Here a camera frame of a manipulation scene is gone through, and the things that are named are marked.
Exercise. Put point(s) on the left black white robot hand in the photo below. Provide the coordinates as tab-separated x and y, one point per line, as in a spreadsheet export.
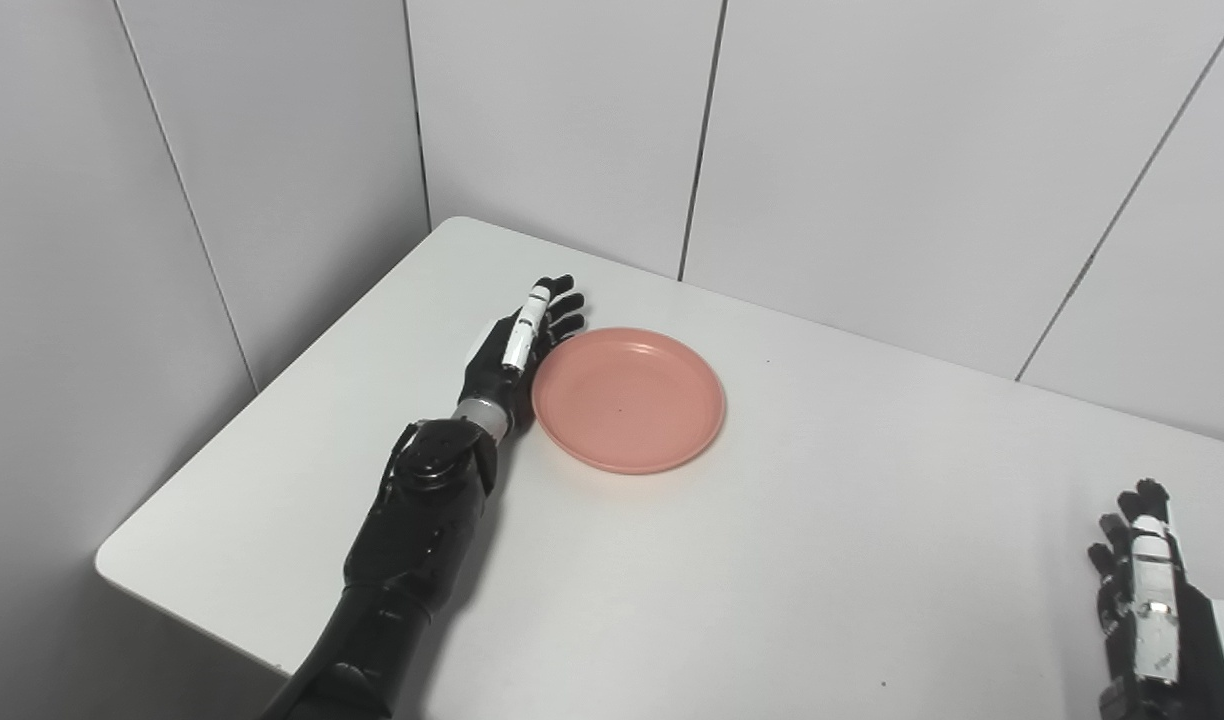
517	350

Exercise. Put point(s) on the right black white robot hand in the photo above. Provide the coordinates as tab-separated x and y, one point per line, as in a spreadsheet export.
1162	630

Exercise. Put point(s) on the pink round plate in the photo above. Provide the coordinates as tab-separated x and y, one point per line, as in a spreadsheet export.
627	400

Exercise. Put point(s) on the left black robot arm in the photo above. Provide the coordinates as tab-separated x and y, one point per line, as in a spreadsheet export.
412	560

